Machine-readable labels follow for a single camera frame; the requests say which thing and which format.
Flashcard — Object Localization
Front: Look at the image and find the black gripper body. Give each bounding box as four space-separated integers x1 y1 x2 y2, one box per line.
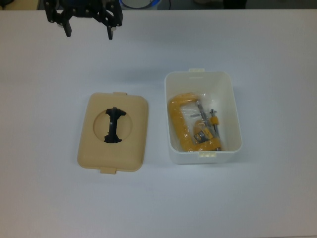
57 0 105 19

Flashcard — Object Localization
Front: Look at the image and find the tan lid with black handle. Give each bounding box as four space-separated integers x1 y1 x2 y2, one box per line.
76 91 149 175

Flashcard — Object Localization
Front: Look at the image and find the yellow clamp tool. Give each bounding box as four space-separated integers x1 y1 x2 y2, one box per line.
168 92 223 153

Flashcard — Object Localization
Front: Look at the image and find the round white blue-rimmed object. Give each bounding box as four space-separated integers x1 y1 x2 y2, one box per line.
120 0 162 10

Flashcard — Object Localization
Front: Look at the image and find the clear plastic bag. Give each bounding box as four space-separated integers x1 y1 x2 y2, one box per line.
167 92 225 152

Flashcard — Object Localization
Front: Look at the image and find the white plastic box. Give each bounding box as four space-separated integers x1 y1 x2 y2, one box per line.
163 67 242 165

